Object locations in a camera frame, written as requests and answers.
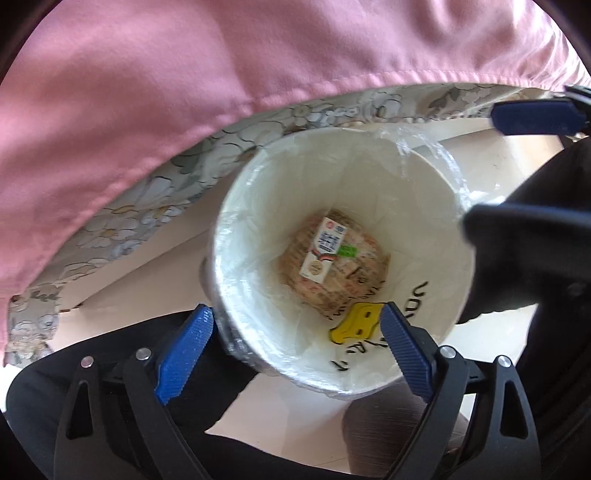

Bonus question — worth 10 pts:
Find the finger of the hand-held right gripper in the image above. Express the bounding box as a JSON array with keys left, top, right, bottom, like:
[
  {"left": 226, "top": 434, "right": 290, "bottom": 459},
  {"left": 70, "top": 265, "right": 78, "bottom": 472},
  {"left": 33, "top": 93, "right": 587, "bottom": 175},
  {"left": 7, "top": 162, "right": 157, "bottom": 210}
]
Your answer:
[
  {"left": 492, "top": 85, "right": 591, "bottom": 139},
  {"left": 463, "top": 136, "right": 591, "bottom": 325}
]

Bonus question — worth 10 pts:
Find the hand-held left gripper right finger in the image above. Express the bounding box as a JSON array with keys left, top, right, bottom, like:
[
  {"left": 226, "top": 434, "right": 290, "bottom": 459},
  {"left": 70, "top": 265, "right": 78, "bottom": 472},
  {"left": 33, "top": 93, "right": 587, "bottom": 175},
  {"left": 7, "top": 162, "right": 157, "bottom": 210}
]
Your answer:
[{"left": 379, "top": 301, "right": 542, "bottom": 480}]

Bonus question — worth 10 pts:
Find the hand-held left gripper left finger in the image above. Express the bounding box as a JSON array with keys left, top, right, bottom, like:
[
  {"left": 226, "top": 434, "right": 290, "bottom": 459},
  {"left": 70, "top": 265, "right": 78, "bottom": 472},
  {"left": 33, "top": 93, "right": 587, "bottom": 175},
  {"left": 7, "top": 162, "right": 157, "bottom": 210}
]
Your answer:
[{"left": 53, "top": 304, "right": 216, "bottom": 480}]

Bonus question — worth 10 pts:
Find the brown printed snack packet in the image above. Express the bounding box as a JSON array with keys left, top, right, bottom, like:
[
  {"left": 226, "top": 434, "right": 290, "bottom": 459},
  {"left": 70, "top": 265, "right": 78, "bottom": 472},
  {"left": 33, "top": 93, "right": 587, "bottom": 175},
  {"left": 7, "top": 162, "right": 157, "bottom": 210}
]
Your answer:
[{"left": 277, "top": 210, "right": 392, "bottom": 319}]

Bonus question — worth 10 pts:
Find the white trash bin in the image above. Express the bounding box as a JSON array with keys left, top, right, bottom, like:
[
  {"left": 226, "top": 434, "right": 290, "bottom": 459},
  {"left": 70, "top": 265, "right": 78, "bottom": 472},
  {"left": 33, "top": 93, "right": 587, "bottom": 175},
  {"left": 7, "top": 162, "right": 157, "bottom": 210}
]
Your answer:
[{"left": 201, "top": 124, "right": 476, "bottom": 402}]

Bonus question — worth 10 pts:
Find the white drink carton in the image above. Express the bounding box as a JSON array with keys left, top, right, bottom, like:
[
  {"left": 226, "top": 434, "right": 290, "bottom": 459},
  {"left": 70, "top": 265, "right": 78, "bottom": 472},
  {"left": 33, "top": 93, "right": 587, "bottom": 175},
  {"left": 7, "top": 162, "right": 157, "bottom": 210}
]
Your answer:
[{"left": 300, "top": 217, "right": 348, "bottom": 282}]

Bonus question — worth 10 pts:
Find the clear plastic bin liner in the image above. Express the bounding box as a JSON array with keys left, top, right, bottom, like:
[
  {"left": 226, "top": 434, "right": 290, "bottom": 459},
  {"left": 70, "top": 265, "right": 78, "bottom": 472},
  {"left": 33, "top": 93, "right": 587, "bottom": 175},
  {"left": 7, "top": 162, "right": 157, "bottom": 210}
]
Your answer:
[{"left": 202, "top": 121, "right": 477, "bottom": 403}]

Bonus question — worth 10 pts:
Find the grey floral bed skirt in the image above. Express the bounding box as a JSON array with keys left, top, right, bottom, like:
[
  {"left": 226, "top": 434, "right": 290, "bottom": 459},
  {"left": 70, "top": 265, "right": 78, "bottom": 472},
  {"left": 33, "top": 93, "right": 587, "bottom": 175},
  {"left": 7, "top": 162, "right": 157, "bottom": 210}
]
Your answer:
[{"left": 4, "top": 80, "right": 568, "bottom": 367}]

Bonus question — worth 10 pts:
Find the pink floral bed sheet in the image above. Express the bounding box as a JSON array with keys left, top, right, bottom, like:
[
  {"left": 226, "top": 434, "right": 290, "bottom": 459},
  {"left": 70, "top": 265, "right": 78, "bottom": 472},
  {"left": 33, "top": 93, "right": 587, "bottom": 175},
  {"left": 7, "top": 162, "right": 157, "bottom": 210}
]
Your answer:
[{"left": 0, "top": 0, "right": 591, "bottom": 365}]

